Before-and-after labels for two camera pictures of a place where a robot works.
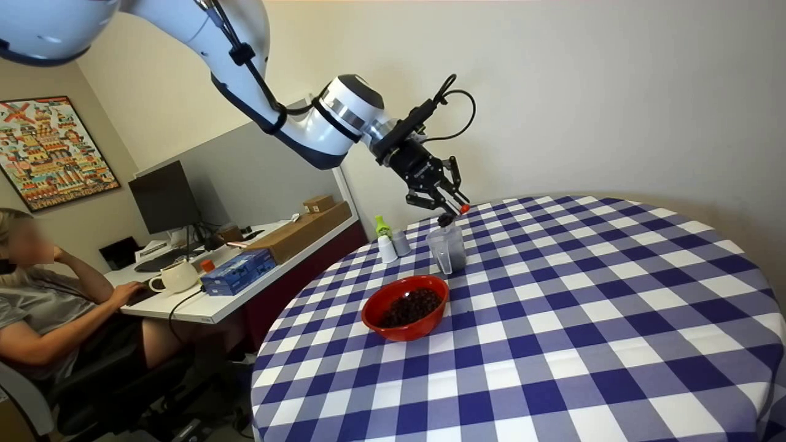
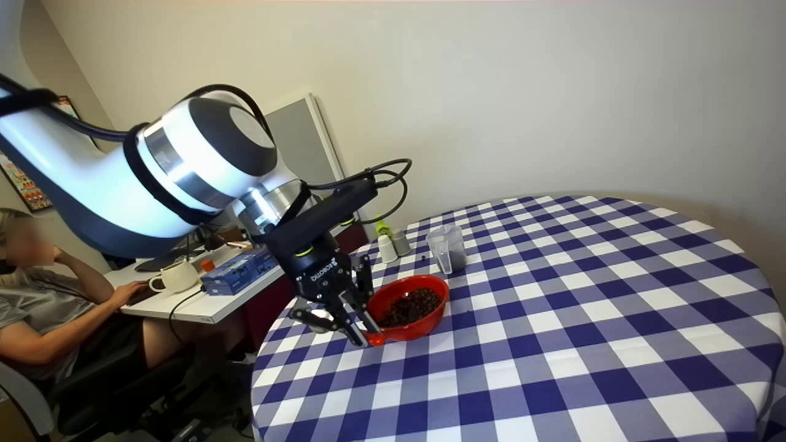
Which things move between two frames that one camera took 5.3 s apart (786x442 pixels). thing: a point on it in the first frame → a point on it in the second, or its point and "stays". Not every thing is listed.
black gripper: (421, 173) → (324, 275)
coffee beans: (408, 308) stays
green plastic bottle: (384, 244) stays
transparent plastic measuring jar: (448, 250) stays
